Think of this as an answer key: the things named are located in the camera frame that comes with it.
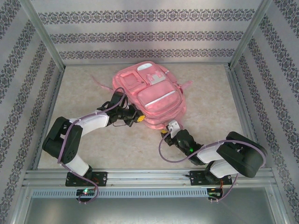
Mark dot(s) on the pink school backpack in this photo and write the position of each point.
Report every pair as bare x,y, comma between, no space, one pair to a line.
151,93

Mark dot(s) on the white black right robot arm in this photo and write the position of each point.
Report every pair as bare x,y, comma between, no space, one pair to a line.
208,152

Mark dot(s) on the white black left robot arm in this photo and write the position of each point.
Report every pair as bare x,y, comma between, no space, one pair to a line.
93,122

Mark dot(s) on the controller board with LED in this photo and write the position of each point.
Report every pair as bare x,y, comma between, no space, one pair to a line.
85,192
215,193

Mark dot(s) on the grey sheet metal panel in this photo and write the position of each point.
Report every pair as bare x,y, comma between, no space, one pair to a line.
144,212

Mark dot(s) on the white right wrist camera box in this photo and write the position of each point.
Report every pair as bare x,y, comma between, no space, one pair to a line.
174,128

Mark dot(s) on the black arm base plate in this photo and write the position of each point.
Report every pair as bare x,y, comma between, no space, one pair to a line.
196,178
101,179

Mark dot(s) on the long aluminium base rail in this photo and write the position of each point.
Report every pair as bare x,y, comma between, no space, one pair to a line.
144,178

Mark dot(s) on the aluminium side rail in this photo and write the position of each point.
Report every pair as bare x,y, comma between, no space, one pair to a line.
51,105
235,84

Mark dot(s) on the aluminium frame post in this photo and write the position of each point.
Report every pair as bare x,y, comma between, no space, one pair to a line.
41,30
252,30

